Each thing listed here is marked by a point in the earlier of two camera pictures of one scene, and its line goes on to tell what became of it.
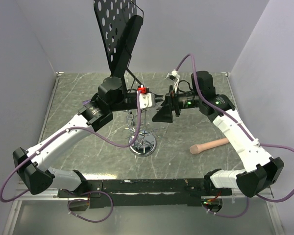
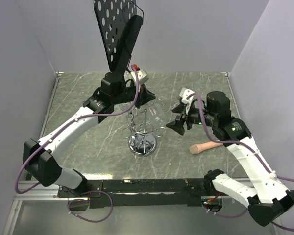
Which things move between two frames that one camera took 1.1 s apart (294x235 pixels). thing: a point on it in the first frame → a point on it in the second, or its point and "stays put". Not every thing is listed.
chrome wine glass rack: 145,144 stays put
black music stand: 120,22 stays put
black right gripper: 164,112 → 177,125
